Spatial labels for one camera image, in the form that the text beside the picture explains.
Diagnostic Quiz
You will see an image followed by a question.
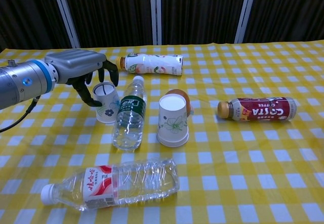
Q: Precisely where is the green label water bottle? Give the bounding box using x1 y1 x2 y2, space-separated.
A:
111 75 148 152

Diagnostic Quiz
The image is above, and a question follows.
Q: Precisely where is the white peach drink bottle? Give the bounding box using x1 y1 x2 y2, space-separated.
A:
115 53 184 76

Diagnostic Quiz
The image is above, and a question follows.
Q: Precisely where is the paper cup with black circle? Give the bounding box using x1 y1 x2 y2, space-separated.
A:
92 81 121 124

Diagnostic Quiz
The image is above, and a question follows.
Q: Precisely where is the red label water bottle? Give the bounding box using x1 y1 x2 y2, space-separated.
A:
40 158 181 212

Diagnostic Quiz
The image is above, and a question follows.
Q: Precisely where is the orange jelly cup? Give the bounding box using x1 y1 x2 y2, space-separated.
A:
165 88 195 116

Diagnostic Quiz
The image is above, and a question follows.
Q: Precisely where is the white partition post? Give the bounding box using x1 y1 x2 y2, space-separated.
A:
149 0 163 46
50 0 82 49
233 0 259 44

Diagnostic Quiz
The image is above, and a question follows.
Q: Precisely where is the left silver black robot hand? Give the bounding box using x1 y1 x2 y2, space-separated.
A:
45 49 120 108

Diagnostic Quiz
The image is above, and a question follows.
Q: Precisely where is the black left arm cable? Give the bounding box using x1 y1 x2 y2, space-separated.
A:
0 96 42 134

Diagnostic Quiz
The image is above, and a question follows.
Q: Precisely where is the yellow white checkered tablecloth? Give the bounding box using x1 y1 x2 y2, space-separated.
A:
0 39 324 224

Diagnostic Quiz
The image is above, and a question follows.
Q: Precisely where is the red Costa coffee bottle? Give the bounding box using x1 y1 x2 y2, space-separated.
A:
217 97 298 122

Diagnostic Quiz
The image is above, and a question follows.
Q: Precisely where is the tall floral paper cup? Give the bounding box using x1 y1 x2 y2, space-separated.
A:
157 94 190 144

